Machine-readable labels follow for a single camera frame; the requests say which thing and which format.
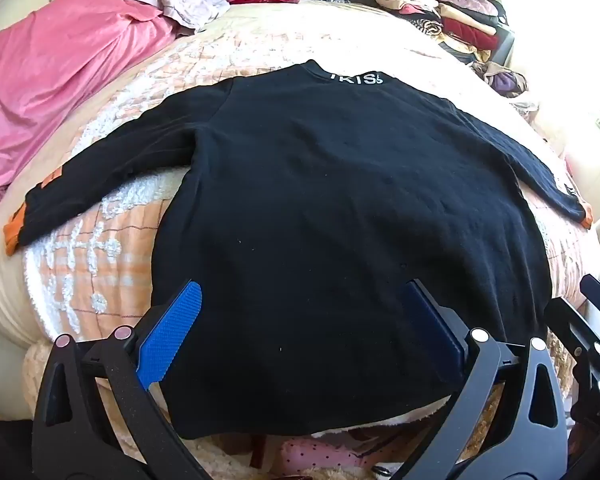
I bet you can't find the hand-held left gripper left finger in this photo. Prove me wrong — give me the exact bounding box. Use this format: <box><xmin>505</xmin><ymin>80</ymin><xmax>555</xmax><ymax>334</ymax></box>
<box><xmin>31</xmin><ymin>280</ymin><xmax>216</xmax><ymax>480</ymax></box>

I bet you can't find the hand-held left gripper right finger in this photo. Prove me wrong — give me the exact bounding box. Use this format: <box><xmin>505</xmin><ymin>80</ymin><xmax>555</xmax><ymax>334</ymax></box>
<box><xmin>380</xmin><ymin>279</ymin><xmax>573</xmax><ymax>480</ymax></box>

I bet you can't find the black sweater with orange cuffs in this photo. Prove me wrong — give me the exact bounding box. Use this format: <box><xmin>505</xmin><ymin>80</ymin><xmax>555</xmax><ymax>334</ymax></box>
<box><xmin>4</xmin><ymin>59</ymin><xmax>595</xmax><ymax>442</ymax></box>

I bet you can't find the purple crumpled clothes heap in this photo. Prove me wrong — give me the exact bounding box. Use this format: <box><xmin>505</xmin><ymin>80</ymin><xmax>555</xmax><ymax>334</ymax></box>
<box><xmin>472</xmin><ymin>60</ymin><xmax>531</xmax><ymax>98</ymax></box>

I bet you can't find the pile of folded clothes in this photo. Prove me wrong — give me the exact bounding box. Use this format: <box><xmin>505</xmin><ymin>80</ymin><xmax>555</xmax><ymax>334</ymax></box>
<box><xmin>372</xmin><ymin>0</ymin><xmax>518</xmax><ymax>66</ymax></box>

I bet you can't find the beige fluffy coat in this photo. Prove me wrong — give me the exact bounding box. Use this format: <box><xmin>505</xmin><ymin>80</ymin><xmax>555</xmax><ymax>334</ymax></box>
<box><xmin>20</xmin><ymin>342</ymin><xmax>506</xmax><ymax>480</ymax></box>

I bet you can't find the pink dotted cloth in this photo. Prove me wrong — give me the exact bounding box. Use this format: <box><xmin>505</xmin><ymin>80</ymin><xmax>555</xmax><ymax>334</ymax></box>
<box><xmin>280</xmin><ymin>435</ymin><xmax>396</xmax><ymax>476</ymax></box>

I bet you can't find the pink blanket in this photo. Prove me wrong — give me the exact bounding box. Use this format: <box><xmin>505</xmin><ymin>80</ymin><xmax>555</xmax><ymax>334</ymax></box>
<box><xmin>0</xmin><ymin>0</ymin><xmax>191</xmax><ymax>228</ymax></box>

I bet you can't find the orange plaid quilt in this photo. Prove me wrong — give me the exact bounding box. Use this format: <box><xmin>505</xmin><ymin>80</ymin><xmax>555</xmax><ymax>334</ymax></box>
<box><xmin>0</xmin><ymin>0</ymin><xmax>600</xmax><ymax>361</ymax></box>

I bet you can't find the lilac garment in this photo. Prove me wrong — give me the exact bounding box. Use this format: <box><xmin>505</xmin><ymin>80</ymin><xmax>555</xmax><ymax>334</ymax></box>
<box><xmin>117</xmin><ymin>0</ymin><xmax>231</xmax><ymax>31</ymax></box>

